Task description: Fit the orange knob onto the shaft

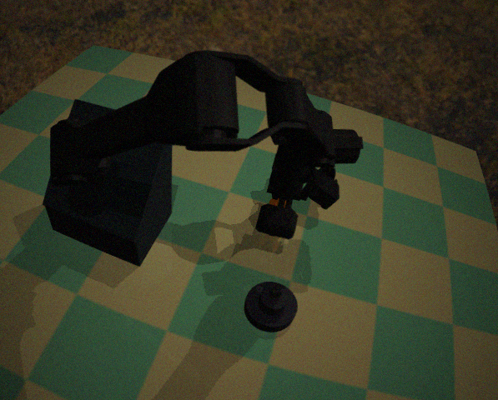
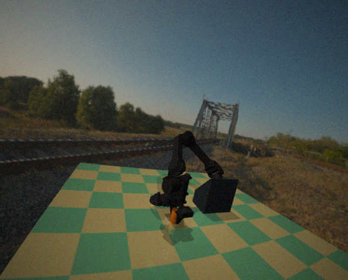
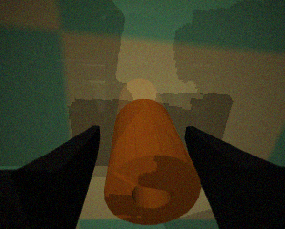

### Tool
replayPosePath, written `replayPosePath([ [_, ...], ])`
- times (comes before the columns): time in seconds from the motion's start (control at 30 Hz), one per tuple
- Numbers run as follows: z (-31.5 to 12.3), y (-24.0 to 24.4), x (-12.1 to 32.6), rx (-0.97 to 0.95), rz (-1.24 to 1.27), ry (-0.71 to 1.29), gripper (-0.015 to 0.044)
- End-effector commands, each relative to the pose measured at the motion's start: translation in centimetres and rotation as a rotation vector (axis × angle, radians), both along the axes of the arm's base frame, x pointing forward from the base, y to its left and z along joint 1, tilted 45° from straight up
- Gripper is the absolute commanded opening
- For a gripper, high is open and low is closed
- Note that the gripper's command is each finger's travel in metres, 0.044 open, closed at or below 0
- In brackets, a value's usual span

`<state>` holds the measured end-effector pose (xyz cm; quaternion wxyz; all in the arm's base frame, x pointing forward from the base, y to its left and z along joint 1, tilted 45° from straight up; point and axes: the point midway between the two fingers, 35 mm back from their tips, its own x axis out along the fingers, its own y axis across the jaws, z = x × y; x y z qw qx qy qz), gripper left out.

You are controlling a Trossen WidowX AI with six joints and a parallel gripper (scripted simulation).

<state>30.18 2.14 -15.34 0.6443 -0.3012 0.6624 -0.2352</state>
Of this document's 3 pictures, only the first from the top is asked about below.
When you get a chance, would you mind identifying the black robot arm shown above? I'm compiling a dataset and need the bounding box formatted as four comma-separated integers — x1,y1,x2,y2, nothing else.
50,50,364,210

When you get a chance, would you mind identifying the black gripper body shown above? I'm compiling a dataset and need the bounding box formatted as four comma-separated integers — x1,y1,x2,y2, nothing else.
256,155,309,240

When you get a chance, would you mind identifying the orange knob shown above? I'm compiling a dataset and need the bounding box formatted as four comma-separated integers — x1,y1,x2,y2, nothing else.
269,198,286,208

